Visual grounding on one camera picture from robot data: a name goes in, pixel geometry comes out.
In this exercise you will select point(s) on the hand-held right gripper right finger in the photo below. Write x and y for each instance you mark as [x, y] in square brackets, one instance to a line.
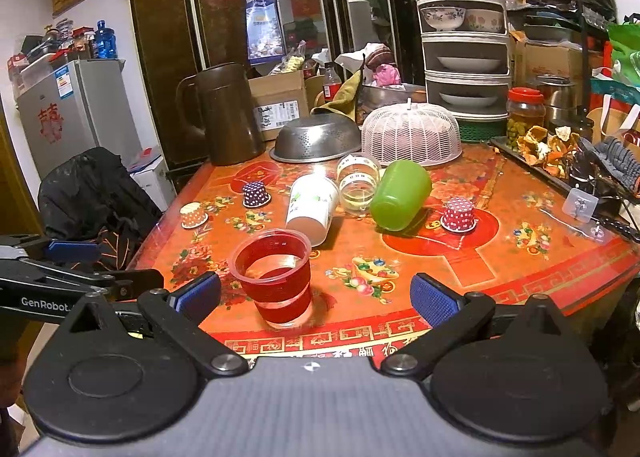
[434, 298]

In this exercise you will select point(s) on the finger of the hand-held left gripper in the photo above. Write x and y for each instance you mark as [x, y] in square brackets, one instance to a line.
[140, 282]
[75, 251]

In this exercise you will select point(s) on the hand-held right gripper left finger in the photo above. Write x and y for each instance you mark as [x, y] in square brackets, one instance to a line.
[196, 296]

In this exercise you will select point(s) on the white paper cup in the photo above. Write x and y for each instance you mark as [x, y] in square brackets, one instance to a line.
[310, 207]

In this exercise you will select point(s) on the orange small paper cup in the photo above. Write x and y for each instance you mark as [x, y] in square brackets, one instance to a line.
[193, 215]

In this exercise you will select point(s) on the red translucent plastic cup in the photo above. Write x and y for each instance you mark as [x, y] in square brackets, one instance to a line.
[281, 304]

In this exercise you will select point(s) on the red dotted small paper cup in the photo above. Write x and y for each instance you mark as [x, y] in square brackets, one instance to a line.
[457, 214]

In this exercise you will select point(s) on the green plastic cup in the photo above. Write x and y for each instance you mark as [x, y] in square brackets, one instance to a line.
[400, 194]

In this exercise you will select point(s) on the purple dotted small paper cup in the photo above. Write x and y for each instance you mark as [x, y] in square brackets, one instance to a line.
[256, 194]

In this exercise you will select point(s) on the black bag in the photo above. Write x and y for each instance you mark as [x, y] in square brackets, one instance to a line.
[95, 197]

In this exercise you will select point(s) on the white box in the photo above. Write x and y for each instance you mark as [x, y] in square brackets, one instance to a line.
[152, 179]

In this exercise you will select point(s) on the grey refrigerator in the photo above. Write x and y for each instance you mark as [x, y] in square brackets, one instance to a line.
[75, 117]

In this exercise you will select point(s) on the clear glass jar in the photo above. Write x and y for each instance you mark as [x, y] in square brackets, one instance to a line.
[356, 178]

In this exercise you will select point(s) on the white mesh food cover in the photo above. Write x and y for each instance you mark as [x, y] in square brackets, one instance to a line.
[410, 134]

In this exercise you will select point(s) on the green plastic basket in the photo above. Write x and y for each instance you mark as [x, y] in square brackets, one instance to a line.
[482, 131]

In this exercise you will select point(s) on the small clear plastic container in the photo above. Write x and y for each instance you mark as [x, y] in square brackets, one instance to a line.
[580, 202]

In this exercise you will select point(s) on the tray of dried peels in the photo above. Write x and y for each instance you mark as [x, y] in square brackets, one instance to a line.
[545, 152]

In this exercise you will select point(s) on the brown plastic pitcher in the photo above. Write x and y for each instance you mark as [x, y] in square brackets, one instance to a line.
[230, 112]

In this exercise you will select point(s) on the metal colander bowl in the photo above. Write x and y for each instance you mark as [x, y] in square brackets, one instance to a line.
[315, 137]

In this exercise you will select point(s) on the white plate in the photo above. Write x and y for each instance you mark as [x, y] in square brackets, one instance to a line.
[467, 100]

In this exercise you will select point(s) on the red lidded pickle jar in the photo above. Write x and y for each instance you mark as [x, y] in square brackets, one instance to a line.
[525, 112]

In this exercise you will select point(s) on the cardboard box with label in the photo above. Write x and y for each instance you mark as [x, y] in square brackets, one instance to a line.
[277, 104]

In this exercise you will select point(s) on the metal basin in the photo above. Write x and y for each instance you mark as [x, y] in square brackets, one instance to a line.
[387, 94]

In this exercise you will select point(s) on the blue water bottle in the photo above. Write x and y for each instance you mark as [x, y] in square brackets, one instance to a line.
[105, 41]

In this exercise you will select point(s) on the olive green cloth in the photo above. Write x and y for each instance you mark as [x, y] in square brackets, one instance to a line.
[346, 99]

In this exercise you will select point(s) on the pink cloth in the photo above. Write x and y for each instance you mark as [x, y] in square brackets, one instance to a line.
[387, 74]

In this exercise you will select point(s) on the grey knit glove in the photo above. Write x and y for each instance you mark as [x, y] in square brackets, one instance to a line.
[617, 159]

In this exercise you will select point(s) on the metal pot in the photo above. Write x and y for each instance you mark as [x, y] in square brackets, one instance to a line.
[556, 94]

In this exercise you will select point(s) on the paper carrier bag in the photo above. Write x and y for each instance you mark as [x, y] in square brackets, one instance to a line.
[617, 119]

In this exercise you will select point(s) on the grey tiered dish rack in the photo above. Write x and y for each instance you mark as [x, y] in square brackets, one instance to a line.
[462, 41]

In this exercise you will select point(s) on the large cardboard box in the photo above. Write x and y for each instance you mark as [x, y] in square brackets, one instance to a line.
[555, 61]

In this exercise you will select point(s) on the blue printed box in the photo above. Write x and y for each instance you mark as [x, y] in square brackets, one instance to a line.
[262, 24]

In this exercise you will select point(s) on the floral white bowl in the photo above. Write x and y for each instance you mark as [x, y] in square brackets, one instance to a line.
[442, 18]

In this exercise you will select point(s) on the pink patterned bowl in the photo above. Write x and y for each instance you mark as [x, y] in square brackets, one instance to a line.
[484, 21]

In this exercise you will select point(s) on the green shopping bag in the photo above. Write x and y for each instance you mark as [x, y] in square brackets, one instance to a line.
[625, 57]

